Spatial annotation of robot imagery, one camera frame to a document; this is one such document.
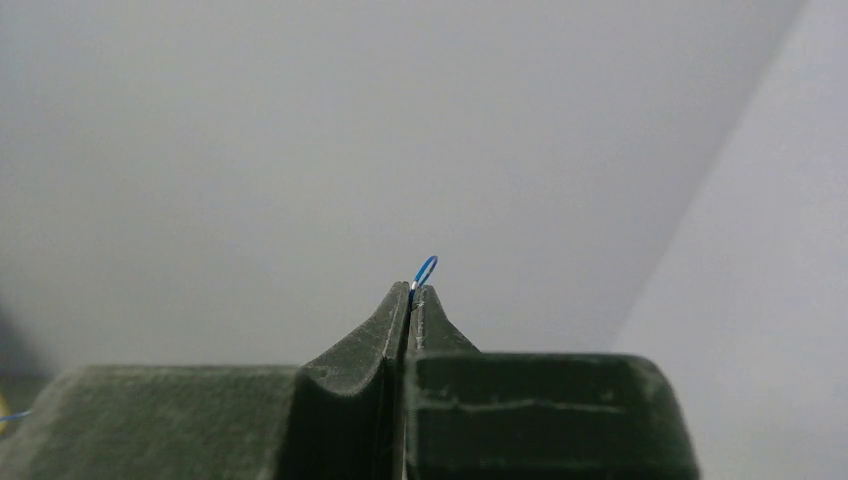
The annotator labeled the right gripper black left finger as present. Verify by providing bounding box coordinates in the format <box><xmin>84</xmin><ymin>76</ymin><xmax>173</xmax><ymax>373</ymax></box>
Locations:
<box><xmin>1</xmin><ymin>282</ymin><xmax>410</xmax><ymax>479</ymax></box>

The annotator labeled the blue cable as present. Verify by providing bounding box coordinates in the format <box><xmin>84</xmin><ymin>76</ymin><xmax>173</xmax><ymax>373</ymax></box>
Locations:
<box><xmin>0</xmin><ymin>255</ymin><xmax>440</xmax><ymax>425</ymax></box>

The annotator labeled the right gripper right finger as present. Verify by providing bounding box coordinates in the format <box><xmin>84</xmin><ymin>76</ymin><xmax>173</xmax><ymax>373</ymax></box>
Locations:
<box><xmin>404</xmin><ymin>286</ymin><xmax>701</xmax><ymax>479</ymax></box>

